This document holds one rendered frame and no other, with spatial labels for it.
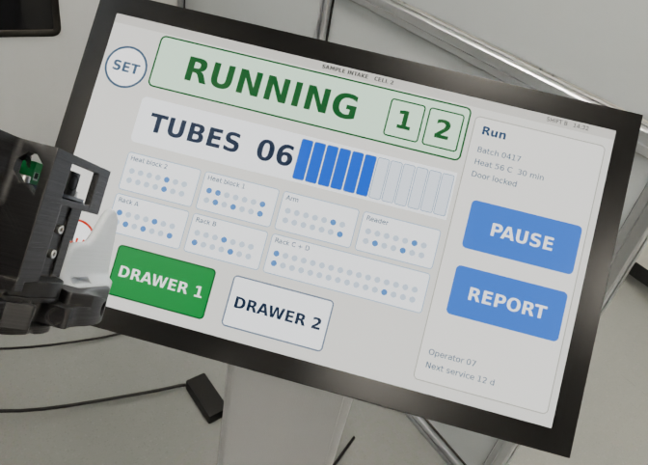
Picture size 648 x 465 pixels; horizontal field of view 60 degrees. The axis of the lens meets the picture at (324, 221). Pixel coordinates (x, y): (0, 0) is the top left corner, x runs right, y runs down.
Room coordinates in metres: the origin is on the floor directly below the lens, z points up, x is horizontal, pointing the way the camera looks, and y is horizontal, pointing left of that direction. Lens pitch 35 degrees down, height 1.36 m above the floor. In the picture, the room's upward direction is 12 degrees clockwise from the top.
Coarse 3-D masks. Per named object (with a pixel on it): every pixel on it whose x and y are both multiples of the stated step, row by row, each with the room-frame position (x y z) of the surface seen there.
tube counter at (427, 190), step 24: (264, 144) 0.46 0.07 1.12; (288, 144) 0.46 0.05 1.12; (312, 144) 0.46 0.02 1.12; (336, 144) 0.47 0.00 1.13; (264, 168) 0.45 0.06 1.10; (288, 168) 0.45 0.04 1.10; (312, 168) 0.45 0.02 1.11; (336, 168) 0.45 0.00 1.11; (360, 168) 0.45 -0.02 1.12; (384, 168) 0.46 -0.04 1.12; (408, 168) 0.46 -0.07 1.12; (432, 168) 0.46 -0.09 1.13; (360, 192) 0.44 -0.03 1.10; (384, 192) 0.44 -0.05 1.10; (408, 192) 0.44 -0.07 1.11; (432, 192) 0.44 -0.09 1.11; (432, 216) 0.43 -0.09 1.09
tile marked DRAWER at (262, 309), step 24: (240, 288) 0.37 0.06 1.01; (264, 288) 0.38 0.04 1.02; (288, 288) 0.38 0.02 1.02; (240, 312) 0.36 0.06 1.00; (264, 312) 0.36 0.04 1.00; (288, 312) 0.37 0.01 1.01; (312, 312) 0.37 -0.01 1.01; (264, 336) 0.35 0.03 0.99; (288, 336) 0.35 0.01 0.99; (312, 336) 0.35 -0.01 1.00
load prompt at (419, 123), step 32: (160, 64) 0.50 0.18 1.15; (192, 64) 0.51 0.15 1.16; (224, 64) 0.51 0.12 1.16; (256, 64) 0.51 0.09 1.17; (192, 96) 0.48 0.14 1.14; (224, 96) 0.49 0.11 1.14; (256, 96) 0.49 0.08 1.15; (288, 96) 0.49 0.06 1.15; (320, 96) 0.49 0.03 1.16; (352, 96) 0.50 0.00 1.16; (384, 96) 0.50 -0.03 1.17; (416, 96) 0.50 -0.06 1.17; (352, 128) 0.48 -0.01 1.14; (384, 128) 0.48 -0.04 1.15; (416, 128) 0.48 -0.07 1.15; (448, 128) 0.48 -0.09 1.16
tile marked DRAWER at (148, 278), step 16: (128, 256) 0.39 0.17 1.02; (144, 256) 0.39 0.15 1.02; (160, 256) 0.39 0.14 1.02; (112, 272) 0.37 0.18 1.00; (128, 272) 0.38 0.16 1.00; (144, 272) 0.38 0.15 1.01; (160, 272) 0.38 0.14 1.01; (176, 272) 0.38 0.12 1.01; (192, 272) 0.38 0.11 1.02; (208, 272) 0.38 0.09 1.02; (112, 288) 0.37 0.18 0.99; (128, 288) 0.37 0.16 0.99; (144, 288) 0.37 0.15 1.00; (160, 288) 0.37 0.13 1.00; (176, 288) 0.37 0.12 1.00; (192, 288) 0.37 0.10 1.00; (208, 288) 0.37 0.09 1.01; (144, 304) 0.36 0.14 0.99; (160, 304) 0.36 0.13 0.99; (176, 304) 0.36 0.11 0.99; (192, 304) 0.36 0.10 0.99
